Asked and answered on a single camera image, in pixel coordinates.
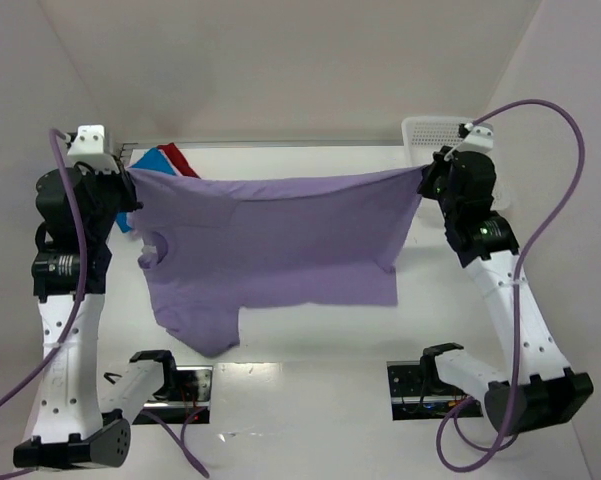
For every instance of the blue folded shirt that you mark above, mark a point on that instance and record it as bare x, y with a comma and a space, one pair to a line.
153, 160

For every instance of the white plastic basket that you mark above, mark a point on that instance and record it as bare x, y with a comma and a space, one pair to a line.
425, 135

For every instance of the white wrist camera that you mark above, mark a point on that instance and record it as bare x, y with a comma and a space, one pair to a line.
476, 138
93, 147

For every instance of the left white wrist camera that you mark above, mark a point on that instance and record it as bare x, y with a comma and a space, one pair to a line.
93, 147

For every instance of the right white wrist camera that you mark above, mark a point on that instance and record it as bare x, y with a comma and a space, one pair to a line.
476, 138

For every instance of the red folded shirt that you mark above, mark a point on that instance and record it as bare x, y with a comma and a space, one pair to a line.
177, 159

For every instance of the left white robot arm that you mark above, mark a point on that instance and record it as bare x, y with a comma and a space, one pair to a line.
75, 429

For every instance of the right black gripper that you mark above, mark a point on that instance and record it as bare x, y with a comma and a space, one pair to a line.
434, 176

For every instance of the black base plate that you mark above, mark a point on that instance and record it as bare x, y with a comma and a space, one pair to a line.
413, 399
189, 396

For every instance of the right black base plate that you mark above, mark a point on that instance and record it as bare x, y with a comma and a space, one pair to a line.
413, 399

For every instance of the purple polo shirt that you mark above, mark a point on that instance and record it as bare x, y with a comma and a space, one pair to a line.
214, 247

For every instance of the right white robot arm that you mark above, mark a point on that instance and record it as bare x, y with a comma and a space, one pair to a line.
539, 388

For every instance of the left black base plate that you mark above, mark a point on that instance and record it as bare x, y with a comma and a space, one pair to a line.
189, 396

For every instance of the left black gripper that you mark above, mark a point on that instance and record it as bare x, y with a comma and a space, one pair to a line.
125, 187

